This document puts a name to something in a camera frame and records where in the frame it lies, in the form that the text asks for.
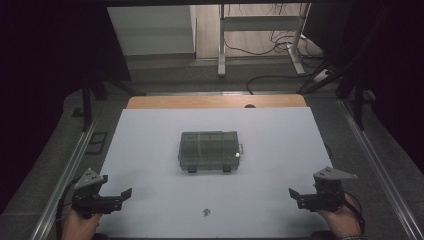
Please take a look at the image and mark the clear plastic compartment storage box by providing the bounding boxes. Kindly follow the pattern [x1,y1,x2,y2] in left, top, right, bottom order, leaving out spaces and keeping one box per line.
[177,130,245,174]

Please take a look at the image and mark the white cabinet panel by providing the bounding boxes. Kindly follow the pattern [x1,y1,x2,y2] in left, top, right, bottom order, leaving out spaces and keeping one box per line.
[107,4,198,57]

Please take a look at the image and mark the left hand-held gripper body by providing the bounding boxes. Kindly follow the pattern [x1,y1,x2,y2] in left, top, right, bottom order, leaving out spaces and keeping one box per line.
[71,167,124,220]

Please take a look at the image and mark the person's right hand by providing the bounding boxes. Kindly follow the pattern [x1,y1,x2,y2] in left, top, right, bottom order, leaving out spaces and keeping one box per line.
[316,194,363,239]

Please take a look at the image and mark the aluminium floor rail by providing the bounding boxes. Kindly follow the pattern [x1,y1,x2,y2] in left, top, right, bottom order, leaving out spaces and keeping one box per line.
[338,99,424,240]
[29,119,99,240]

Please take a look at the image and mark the black floor plate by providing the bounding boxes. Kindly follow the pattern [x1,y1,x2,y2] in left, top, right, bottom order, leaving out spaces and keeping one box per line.
[84,131,109,155]

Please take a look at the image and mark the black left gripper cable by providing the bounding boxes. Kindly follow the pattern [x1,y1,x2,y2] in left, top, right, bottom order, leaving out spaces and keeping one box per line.
[54,178,83,240]

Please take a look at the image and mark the tangle of thin floor cables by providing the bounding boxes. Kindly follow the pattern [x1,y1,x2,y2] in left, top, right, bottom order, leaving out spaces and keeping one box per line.
[223,31,326,62]

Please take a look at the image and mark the white metal desk frame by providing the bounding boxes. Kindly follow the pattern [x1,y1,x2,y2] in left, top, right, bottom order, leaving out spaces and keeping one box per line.
[217,3,311,78]

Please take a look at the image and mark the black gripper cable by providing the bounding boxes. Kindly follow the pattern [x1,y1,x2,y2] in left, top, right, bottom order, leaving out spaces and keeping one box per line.
[343,191,366,235]
[54,178,83,240]

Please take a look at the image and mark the person's left hand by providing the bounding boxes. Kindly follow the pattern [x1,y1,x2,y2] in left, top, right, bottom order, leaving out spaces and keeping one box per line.
[61,208,103,240]

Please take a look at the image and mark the dark curtain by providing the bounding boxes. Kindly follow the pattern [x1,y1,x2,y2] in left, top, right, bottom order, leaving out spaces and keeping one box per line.
[0,0,132,214]
[304,0,424,174]

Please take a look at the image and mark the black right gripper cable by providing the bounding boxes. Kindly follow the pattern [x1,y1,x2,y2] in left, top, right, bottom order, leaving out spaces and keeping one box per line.
[343,191,366,235]

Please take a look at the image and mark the black metal stand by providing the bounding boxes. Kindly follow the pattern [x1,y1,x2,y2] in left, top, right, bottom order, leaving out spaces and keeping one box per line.
[81,71,148,133]
[296,6,391,131]

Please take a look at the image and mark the thick black floor cable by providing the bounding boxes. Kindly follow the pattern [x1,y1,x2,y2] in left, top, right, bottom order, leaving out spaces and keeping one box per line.
[245,68,329,96]

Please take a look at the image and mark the white power strip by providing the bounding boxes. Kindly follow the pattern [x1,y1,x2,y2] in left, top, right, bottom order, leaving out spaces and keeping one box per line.
[313,68,331,84]

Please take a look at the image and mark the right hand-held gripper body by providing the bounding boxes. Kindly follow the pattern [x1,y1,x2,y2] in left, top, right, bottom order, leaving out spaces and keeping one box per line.
[296,166,359,213]

